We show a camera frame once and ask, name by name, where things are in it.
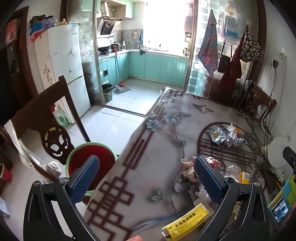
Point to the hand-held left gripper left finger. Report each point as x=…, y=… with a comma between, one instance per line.
x=85, y=178

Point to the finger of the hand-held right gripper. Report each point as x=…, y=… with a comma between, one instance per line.
x=289, y=157

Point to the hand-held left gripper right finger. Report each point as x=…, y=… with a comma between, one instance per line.
x=208, y=180

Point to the red bin with green rim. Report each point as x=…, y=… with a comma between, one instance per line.
x=78, y=160

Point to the red print paper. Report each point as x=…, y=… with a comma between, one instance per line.
x=188, y=168

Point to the clear plastic bottle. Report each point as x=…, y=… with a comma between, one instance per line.
x=232, y=172

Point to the small yellow box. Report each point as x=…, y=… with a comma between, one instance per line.
x=245, y=177

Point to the white round device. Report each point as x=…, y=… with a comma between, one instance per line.
x=277, y=150

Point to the crumpled white tissue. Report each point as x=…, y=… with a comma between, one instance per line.
x=203, y=195

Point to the crumpled red white paper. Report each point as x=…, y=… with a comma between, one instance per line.
x=211, y=161

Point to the teal box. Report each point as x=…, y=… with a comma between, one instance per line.
x=290, y=186

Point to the small white jar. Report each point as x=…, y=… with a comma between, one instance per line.
x=53, y=168

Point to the crumpled blue white packet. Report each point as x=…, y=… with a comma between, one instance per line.
x=217, y=136

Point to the yellow white medicine box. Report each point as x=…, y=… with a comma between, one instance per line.
x=185, y=222

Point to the crumpled silver foil wrappers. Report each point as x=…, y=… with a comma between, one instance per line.
x=233, y=138

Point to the smartphone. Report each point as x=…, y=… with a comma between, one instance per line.
x=279, y=209

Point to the plain wooden chair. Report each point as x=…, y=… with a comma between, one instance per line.
x=261, y=100

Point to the green detergent bottle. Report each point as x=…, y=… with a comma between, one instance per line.
x=60, y=116

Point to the white beaded cloth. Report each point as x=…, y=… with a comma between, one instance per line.
x=20, y=148

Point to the red cup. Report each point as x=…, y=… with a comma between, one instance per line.
x=5, y=173

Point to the grey plastic bag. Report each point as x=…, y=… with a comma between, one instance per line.
x=248, y=85

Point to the dark carved wooden chair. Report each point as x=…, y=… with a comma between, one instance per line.
x=27, y=118

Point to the white floor box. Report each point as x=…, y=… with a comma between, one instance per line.
x=3, y=205

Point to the black kitchen waste bin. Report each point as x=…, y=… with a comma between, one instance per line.
x=107, y=93

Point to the black charger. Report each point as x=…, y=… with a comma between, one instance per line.
x=275, y=63

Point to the grey dustpan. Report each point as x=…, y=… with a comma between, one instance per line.
x=122, y=89

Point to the red hanging garment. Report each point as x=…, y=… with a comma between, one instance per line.
x=233, y=67

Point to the black hanging bag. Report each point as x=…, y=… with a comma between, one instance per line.
x=223, y=64

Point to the black white patterned bag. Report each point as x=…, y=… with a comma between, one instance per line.
x=251, y=47

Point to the white refrigerator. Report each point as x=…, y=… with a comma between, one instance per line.
x=64, y=58

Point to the teal lower kitchen cabinets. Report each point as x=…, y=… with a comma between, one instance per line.
x=159, y=67

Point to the teal kitchen cabinets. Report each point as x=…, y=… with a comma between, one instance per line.
x=129, y=8
x=159, y=67

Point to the black wok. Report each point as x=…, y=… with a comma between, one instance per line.
x=103, y=49

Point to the checkered hanging cloth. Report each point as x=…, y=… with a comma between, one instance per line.
x=209, y=48

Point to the blue white printed bag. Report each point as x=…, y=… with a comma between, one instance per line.
x=231, y=26

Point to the range hood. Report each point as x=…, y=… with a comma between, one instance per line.
x=108, y=26

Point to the teal upper kitchen cabinets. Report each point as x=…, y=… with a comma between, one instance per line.
x=129, y=8

